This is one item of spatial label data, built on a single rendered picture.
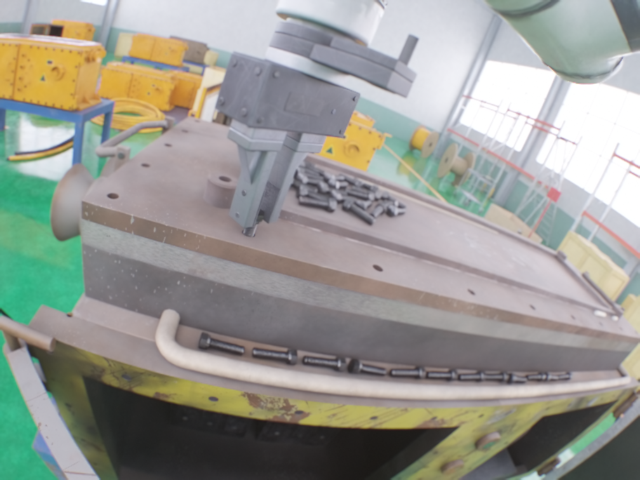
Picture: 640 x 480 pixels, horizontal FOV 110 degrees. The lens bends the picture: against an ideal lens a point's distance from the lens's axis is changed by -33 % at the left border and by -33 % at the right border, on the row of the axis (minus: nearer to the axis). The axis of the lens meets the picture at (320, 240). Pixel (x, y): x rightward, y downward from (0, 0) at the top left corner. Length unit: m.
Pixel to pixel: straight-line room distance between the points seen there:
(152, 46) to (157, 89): 3.07
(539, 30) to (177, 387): 0.46
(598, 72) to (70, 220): 0.63
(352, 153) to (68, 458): 2.98
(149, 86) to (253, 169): 6.22
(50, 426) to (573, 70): 0.55
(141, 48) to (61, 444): 9.31
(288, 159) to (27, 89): 3.55
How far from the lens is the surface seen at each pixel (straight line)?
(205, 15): 16.06
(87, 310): 0.43
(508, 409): 0.62
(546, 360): 0.73
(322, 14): 0.26
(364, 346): 0.44
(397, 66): 0.24
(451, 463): 0.76
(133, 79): 6.62
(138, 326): 0.41
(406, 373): 0.47
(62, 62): 3.48
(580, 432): 1.30
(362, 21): 0.28
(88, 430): 0.59
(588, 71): 0.32
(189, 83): 7.03
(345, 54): 0.25
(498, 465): 1.27
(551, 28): 0.27
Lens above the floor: 1.54
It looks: 27 degrees down
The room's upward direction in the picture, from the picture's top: 24 degrees clockwise
